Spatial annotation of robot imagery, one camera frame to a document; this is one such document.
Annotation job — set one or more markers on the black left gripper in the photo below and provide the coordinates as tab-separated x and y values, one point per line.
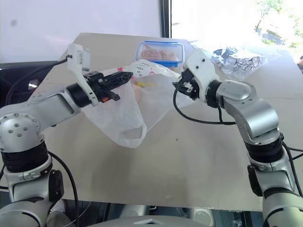
95	81

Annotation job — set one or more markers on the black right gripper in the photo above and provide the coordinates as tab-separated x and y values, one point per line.
192	88

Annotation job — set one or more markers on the white translucent plastic bag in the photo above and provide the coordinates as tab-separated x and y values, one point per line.
127	113

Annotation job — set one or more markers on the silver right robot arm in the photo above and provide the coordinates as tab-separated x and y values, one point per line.
258	113

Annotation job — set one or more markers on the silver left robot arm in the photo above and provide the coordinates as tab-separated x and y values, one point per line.
54	104

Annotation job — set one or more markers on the clear crumpled plastic bag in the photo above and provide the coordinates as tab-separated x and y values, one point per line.
241	60

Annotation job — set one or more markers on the clear container with blue lid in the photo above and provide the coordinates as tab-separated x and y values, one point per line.
159	53

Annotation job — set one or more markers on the black furniture piece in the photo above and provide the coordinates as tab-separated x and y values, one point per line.
14	78

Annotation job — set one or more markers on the grey robot torso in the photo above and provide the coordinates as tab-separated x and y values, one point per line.
144	221

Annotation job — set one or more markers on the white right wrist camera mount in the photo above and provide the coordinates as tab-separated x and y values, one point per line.
201	68

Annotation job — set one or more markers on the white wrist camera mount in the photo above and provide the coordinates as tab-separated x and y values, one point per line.
201	68
79	59

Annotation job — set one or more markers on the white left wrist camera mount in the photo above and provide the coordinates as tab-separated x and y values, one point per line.
79	59

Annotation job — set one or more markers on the dark window frame post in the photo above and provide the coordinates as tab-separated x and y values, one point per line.
165	19

